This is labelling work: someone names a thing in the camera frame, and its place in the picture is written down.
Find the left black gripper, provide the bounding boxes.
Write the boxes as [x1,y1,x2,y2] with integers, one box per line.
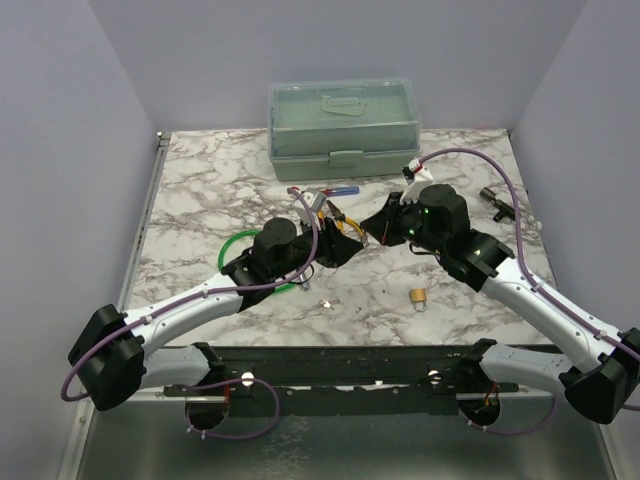
[273,213,364,281]

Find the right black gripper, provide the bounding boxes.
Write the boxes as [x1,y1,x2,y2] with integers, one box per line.
[361,192,447,257]

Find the green cable lock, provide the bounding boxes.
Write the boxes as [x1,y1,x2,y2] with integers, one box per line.
[217,229,315,295]

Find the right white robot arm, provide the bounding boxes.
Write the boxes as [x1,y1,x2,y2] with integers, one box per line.
[361,184,639,424]

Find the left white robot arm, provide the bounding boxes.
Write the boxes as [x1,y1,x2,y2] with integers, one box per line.
[68,218,365,411]

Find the small silver key pair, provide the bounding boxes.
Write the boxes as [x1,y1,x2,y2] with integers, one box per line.
[319,300,335,310]

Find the yellow black pliers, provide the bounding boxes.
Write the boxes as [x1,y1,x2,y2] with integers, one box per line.
[326,200,365,236]

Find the red blue screwdriver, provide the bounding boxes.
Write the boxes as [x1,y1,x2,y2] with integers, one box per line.
[323,186,360,197]

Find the brass padlock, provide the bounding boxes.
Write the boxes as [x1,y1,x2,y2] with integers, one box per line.
[409,288,427,312]

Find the green translucent plastic toolbox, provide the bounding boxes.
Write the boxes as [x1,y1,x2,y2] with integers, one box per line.
[268,78,422,182]

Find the black T-shaped fitting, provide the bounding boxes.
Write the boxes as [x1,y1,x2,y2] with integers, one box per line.
[479,187,516,223]

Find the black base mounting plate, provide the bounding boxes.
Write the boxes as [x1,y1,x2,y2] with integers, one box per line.
[164,340,517,423]

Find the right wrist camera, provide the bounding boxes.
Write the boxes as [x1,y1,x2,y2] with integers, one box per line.
[400,159,434,205]

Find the left aluminium rail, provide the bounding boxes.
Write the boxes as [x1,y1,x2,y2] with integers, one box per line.
[116,131,172,312]

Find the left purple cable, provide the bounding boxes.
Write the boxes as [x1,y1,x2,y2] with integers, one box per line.
[60,185,321,404]

